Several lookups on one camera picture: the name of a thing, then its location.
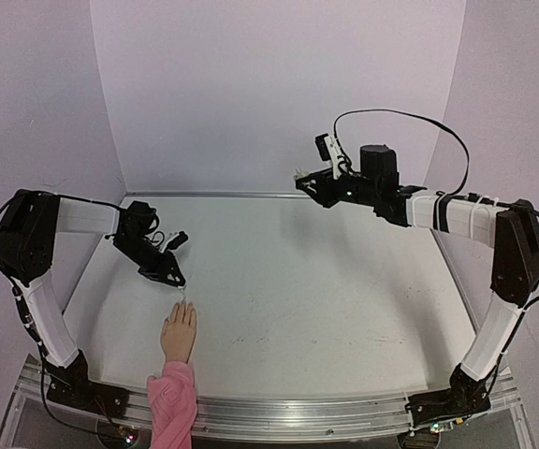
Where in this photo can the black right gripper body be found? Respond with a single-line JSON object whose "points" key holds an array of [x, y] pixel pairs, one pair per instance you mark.
{"points": [[327, 188]]}

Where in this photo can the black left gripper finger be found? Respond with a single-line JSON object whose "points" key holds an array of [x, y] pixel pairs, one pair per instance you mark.
{"points": [[169, 265], [164, 279]]}

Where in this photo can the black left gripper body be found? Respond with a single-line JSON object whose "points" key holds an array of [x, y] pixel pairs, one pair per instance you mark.
{"points": [[136, 251]]}

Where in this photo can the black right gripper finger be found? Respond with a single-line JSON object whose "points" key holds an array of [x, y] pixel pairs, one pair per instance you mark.
{"points": [[317, 177], [320, 194]]}

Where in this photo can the clear nail polish bottle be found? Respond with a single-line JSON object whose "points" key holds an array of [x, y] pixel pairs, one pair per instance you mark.
{"points": [[300, 174]]}

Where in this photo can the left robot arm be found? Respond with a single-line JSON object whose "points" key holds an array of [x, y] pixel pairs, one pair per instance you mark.
{"points": [[29, 225]]}

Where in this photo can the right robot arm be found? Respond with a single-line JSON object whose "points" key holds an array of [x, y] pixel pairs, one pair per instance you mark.
{"points": [[511, 231]]}

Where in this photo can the mannequin hand with nails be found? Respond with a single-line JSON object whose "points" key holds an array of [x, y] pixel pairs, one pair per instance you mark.
{"points": [[178, 334]]}

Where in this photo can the pink sleeve cloth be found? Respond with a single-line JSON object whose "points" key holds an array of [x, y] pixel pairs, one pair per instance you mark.
{"points": [[173, 403]]}

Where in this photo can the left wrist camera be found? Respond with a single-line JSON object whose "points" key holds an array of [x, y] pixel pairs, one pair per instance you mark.
{"points": [[172, 242]]}

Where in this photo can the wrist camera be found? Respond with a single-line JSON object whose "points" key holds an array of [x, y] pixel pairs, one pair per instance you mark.
{"points": [[330, 152], [172, 242]]}

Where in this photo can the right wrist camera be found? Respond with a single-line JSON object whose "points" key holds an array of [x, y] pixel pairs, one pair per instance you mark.
{"points": [[330, 152]]}

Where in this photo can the aluminium front frame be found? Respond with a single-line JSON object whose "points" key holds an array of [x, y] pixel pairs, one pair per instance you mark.
{"points": [[36, 418]]}

